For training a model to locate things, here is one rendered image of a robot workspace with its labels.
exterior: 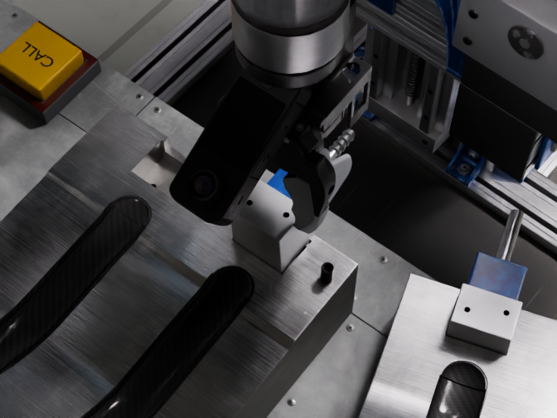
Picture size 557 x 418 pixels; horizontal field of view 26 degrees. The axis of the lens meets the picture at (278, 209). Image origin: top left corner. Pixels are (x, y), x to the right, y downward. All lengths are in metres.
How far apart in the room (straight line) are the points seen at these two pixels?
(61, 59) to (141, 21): 1.10
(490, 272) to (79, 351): 0.34
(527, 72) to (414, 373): 0.27
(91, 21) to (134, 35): 0.09
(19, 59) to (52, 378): 0.36
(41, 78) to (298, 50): 0.46
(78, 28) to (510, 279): 1.41
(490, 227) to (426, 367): 0.83
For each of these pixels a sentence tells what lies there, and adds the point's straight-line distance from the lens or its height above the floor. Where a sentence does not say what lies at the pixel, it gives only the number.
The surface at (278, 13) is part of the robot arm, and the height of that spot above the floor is 1.20.
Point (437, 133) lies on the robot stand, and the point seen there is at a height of 0.36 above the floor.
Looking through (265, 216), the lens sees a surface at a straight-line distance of 0.94.
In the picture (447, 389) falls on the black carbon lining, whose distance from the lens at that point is 0.98.
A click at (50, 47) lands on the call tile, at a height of 0.84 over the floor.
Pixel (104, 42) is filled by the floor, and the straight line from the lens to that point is 2.25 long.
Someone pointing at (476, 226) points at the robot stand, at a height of 0.21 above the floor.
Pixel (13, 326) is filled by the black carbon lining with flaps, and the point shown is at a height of 0.88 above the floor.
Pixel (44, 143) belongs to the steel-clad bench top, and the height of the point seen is 0.80.
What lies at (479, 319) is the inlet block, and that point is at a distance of 0.97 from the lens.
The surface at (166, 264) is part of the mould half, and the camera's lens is 0.98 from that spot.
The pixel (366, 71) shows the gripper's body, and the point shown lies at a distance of 0.85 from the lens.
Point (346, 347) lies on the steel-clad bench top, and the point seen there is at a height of 0.80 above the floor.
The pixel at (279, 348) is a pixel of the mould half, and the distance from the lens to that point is 0.95.
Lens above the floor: 1.75
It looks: 60 degrees down
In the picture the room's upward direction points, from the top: straight up
